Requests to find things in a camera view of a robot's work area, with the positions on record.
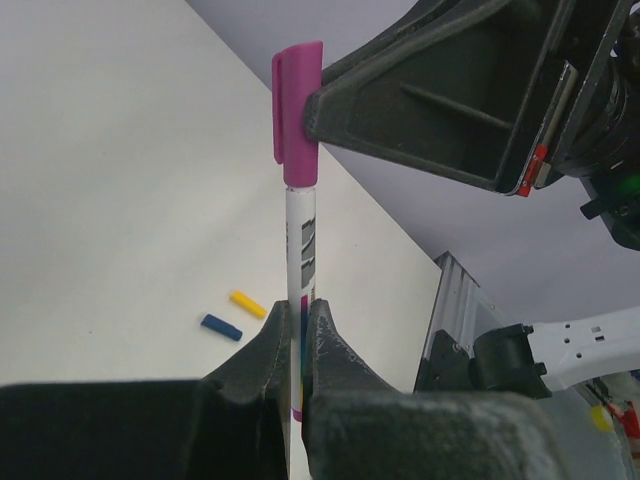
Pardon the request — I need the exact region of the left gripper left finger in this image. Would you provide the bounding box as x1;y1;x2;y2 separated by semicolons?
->
1;301;292;479

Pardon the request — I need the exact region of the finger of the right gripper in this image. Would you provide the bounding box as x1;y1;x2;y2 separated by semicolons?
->
305;1;574;195

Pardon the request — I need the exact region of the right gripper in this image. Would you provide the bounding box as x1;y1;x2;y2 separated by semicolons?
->
519;1;639;190

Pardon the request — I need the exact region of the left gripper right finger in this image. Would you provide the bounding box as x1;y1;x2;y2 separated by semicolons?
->
302;299;565;479

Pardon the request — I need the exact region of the yellow pen cap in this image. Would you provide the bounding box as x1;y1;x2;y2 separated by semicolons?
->
229;290;267;319

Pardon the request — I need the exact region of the purple pen cap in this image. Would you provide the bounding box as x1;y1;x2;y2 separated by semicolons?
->
271;41;323;188

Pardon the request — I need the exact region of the purple marker pen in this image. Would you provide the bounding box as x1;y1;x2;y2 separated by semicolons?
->
285;187;316;422

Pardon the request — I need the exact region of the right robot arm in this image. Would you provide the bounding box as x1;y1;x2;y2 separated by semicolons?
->
305;1;639;398

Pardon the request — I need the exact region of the blue pen cap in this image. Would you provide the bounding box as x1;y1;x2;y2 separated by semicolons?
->
200;314;243;342

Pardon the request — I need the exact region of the aluminium frame rail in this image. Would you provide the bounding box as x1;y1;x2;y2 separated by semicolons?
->
413;252;640;480

